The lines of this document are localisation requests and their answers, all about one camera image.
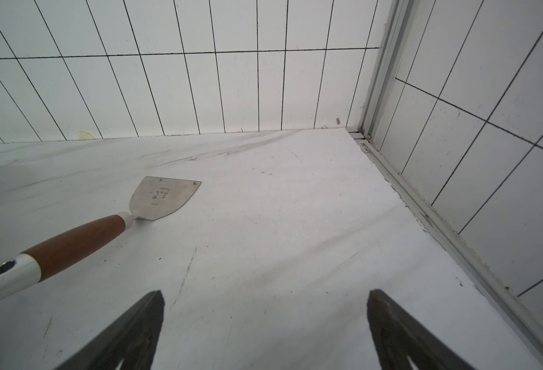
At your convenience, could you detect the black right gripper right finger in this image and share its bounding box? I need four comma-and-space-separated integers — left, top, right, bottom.
367, 289, 473, 369

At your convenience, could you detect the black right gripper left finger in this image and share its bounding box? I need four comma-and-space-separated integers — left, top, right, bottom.
58, 291, 165, 369

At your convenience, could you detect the wooden handled metal spatula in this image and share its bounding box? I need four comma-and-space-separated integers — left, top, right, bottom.
0, 177, 202, 301

